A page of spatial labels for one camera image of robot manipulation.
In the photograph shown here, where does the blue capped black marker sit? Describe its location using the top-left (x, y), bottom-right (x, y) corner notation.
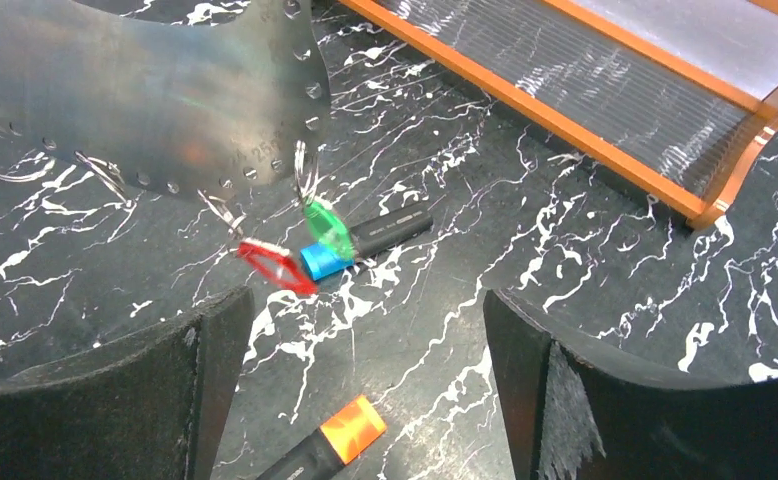
top-left (300, 202), bottom-right (433, 281)

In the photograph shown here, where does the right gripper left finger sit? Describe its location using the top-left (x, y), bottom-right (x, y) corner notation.
top-left (0, 287), bottom-right (254, 479)

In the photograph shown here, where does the orange capped black marker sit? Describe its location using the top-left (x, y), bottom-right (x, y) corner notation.
top-left (257, 395), bottom-right (387, 480)

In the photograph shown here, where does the orange wooden shelf rack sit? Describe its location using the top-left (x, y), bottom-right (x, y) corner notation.
top-left (350, 1), bottom-right (778, 229)

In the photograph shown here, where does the green key tag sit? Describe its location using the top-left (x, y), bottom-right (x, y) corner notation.
top-left (302, 197), bottom-right (355, 260)

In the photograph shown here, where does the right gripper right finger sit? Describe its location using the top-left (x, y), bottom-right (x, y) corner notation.
top-left (483, 290), bottom-right (778, 479)

